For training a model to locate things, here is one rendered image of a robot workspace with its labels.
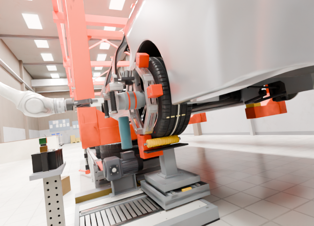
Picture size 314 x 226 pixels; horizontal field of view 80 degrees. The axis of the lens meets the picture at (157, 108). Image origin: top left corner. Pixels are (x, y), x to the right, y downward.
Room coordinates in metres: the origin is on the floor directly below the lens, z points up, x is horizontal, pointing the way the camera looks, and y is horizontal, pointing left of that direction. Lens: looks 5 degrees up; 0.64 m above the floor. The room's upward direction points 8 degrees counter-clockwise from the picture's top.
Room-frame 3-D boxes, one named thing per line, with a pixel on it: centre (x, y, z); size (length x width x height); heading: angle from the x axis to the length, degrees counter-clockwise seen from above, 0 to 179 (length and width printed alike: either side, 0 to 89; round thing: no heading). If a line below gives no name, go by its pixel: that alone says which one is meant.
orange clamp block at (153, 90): (1.18, 0.00, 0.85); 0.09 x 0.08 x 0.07; 24
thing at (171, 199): (1.53, -0.02, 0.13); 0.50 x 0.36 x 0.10; 24
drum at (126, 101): (1.44, 0.20, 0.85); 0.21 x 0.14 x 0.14; 114
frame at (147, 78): (1.46, 0.13, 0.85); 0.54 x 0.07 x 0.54; 24
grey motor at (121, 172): (1.71, 0.34, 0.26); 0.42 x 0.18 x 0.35; 114
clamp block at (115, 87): (1.23, 0.25, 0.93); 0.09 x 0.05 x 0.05; 114
